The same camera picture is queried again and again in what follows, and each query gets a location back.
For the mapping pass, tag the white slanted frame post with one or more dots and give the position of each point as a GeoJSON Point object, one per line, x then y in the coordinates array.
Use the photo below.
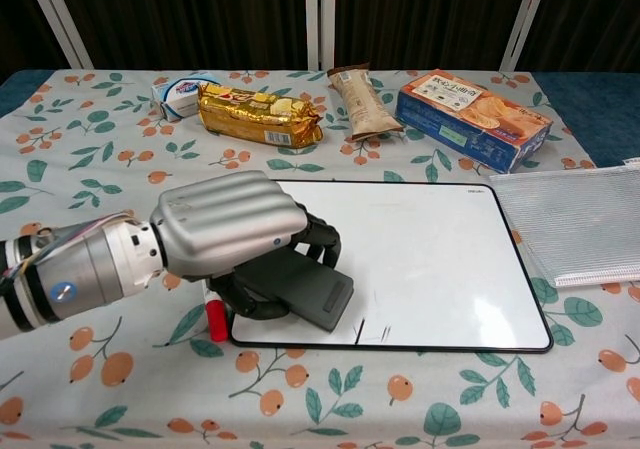
{"type": "Point", "coordinates": [522, 19]}
{"type": "Point", "coordinates": [60, 19]}

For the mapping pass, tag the brown snack bar wrapper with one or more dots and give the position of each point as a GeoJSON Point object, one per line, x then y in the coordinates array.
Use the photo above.
{"type": "Point", "coordinates": [362, 101]}

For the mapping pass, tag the white and blue soap box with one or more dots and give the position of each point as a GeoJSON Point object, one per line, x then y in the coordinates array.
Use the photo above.
{"type": "Point", "coordinates": [175, 98]}

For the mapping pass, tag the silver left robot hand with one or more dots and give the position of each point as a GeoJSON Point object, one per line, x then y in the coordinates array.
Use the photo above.
{"type": "Point", "coordinates": [225, 224]}

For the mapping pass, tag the red and white marker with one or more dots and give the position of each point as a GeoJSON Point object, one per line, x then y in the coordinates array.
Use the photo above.
{"type": "Point", "coordinates": [217, 325]}

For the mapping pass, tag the white vertical frame post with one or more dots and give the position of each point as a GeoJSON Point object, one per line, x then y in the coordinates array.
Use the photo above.
{"type": "Point", "coordinates": [328, 19]}
{"type": "Point", "coordinates": [312, 19]}

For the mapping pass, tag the orange and blue cookie box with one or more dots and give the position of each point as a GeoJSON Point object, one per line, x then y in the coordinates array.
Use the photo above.
{"type": "Point", "coordinates": [465, 109]}

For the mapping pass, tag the black pleated curtain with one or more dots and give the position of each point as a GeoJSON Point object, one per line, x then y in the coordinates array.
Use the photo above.
{"type": "Point", "coordinates": [200, 14]}

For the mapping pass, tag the floral print tablecloth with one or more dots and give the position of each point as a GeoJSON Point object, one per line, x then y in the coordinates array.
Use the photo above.
{"type": "Point", "coordinates": [100, 394]}

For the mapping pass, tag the small black-framed whiteboard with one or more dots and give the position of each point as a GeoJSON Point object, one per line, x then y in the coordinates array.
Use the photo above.
{"type": "Point", "coordinates": [425, 269]}

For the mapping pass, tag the clear mesh zipper pouch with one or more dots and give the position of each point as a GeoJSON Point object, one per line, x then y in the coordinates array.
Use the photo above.
{"type": "Point", "coordinates": [575, 219]}

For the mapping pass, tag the grey whiteboard eraser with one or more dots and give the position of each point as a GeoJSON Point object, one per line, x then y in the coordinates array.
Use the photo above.
{"type": "Point", "coordinates": [310, 289]}

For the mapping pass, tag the gold foil biscuit packet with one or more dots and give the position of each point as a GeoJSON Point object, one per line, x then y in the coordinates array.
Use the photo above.
{"type": "Point", "coordinates": [250, 114]}

